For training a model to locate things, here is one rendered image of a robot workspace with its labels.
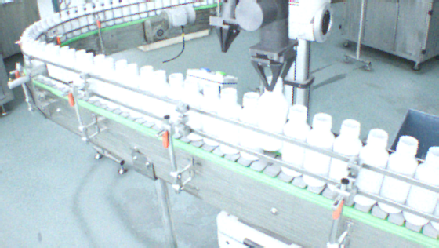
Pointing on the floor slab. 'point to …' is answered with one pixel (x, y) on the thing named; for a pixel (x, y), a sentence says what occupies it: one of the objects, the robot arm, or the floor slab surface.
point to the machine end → (395, 27)
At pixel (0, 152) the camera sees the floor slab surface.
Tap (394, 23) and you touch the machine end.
